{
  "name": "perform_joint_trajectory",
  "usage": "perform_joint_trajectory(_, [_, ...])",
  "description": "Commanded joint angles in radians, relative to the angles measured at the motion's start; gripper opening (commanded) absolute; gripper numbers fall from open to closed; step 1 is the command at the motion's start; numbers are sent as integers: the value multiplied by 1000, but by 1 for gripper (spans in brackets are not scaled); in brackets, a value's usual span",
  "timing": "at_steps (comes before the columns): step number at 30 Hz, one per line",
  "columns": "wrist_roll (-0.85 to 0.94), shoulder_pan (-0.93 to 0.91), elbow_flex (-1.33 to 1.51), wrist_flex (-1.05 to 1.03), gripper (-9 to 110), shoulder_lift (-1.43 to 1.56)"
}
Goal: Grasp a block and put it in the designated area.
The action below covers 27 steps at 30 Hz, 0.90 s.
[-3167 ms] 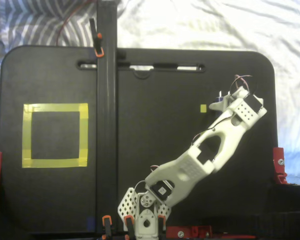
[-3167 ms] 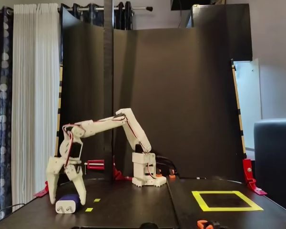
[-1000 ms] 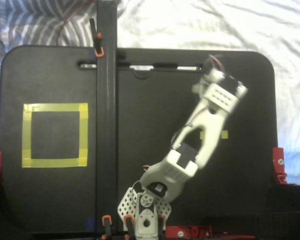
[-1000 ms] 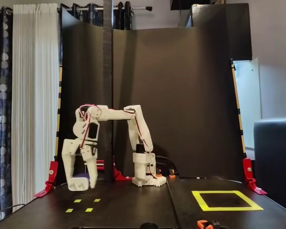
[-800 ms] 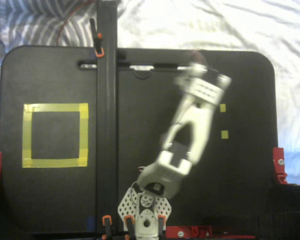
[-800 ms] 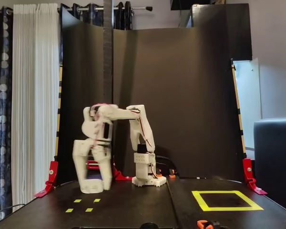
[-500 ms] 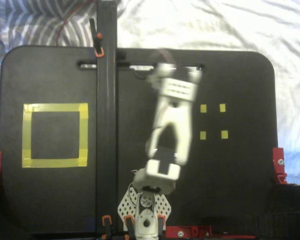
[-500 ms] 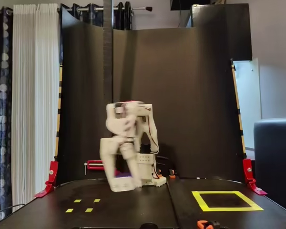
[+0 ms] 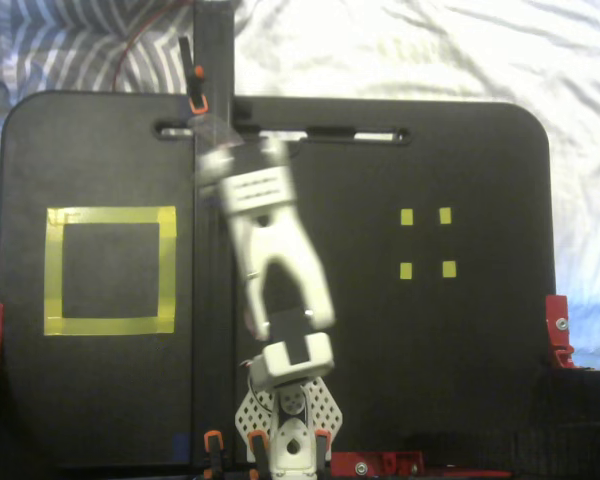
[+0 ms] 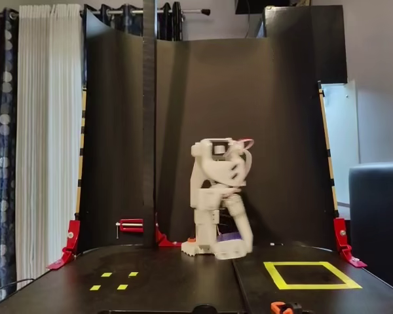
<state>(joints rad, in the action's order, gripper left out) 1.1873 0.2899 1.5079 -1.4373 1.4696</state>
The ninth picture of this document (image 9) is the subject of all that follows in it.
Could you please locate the red pole base bracket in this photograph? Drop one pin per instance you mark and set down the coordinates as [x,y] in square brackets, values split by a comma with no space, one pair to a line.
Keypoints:
[375,464]

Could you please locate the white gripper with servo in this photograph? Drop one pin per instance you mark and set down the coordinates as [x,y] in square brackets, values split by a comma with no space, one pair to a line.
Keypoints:
[219,162]

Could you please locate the white grey striped bedsheet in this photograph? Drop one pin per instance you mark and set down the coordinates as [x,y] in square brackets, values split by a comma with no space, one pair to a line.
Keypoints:
[430,50]

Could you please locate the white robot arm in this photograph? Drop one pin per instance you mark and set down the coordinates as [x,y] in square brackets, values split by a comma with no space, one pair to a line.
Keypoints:
[280,240]

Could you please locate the yellow tape square outline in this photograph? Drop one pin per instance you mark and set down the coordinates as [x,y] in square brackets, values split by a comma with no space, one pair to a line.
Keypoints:
[52,270]

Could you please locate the blue tape piece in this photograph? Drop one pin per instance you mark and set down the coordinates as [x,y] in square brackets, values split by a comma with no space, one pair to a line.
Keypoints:
[181,447]

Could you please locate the orange black spring clamp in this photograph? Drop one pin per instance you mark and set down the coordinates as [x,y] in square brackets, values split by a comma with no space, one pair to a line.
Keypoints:
[197,80]
[215,450]

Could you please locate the orange base clamp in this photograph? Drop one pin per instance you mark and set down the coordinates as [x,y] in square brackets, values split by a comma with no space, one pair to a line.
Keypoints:
[258,450]
[322,447]

